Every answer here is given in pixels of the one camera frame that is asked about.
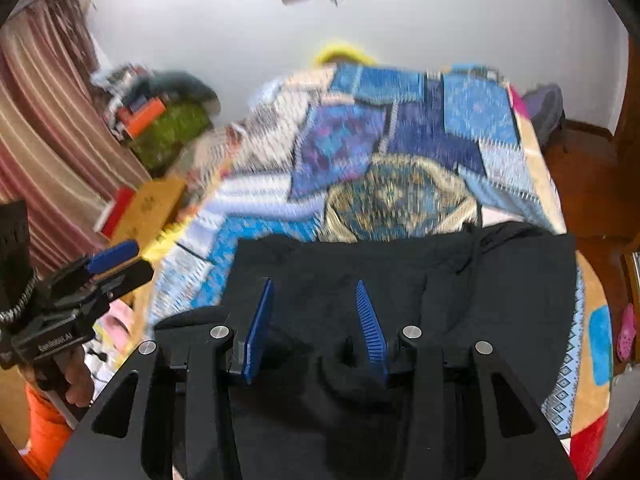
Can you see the green patterned bag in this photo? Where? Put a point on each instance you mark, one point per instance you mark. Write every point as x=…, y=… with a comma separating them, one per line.
x=172, y=132

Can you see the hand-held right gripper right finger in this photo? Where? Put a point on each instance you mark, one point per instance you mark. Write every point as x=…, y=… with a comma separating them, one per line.
x=371, y=325

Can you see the person's orange-sleeved left forearm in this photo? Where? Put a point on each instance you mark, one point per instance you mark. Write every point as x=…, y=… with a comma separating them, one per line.
x=45, y=430

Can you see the yellow plastic chair back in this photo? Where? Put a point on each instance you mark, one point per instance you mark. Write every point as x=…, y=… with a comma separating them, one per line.
x=345, y=52

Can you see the person's left hand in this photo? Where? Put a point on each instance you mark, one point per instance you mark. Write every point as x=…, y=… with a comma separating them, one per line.
x=80, y=377

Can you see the red box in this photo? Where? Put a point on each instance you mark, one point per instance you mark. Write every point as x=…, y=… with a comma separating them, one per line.
x=116, y=210

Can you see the striped beige cloth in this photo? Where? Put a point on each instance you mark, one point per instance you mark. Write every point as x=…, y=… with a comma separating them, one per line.
x=220, y=150

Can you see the orange box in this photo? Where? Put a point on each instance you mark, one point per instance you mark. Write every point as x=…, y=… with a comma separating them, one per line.
x=145, y=116

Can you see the striped pink curtain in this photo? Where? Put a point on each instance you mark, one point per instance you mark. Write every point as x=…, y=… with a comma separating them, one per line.
x=45, y=125

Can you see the small bamboo folding table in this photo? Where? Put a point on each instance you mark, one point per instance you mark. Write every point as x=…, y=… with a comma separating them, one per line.
x=150, y=207

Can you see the grey backpack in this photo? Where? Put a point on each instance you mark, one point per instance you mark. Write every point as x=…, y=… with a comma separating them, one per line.
x=545, y=110

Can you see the yellow cloth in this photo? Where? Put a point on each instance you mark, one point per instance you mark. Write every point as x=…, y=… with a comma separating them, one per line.
x=165, y=242

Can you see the pink slipper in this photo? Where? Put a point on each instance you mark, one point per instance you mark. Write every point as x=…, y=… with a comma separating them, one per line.
x=626, y=332

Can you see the blue patchwork blanket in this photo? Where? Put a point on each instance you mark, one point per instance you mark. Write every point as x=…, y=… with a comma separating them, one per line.
x=400, y=125

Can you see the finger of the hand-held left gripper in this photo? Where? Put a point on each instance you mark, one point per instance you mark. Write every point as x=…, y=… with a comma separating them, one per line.
x=130, y=280
x=114, y=256

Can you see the black zip hoodie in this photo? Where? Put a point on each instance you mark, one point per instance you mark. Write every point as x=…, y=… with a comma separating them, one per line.
x=400, y=280

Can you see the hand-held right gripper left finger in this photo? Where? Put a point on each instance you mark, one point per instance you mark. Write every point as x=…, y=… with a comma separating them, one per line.
x=260, y=325

